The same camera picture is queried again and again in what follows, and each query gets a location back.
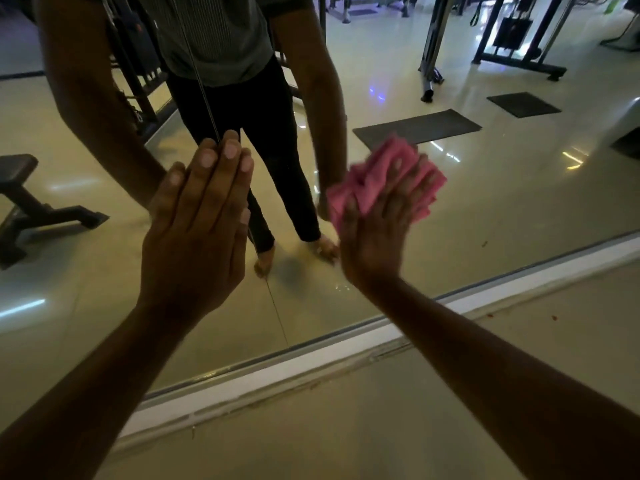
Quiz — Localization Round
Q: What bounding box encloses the person's left forearm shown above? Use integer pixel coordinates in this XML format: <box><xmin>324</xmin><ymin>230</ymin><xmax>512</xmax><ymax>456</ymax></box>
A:
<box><xmin>0</xmin><ymin>304</ymin><xmax>191</xmax><ymax>480</ymax></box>

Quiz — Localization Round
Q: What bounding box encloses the person's right hand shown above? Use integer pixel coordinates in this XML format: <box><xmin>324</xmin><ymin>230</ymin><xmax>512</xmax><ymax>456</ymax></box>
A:
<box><xmin>337</xmin><ymin>154</ymin><xmax>441</xmax><ymax>293</ymax></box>

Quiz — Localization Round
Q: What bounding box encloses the large wall mirror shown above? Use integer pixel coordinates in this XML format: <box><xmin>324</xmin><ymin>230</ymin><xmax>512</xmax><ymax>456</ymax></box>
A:
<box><xmin>0</xmin><ymin>0</ymin><xmax>640</xmax><ymax>431</ymax></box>

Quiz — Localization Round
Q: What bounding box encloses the person's left hand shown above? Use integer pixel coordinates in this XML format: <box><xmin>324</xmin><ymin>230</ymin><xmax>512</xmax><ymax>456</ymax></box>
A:
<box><xmin>137</xmin><ymin>129</ymin><xmax>255</xmax><ymax>331</ymax></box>

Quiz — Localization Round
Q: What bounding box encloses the person's right forearm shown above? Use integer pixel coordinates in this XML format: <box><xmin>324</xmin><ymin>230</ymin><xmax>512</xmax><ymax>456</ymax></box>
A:
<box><xmin>359</xmin><ymin>275</ymin><xmax>640</xmax><ymax>480</ymax></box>

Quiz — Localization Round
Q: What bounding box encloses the pink cloth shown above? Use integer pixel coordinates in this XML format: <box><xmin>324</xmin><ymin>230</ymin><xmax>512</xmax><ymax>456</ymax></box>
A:
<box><xmin>325</xmin><ymin>134</ymin><xmax>449</xmax><ymax>231</ymax></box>

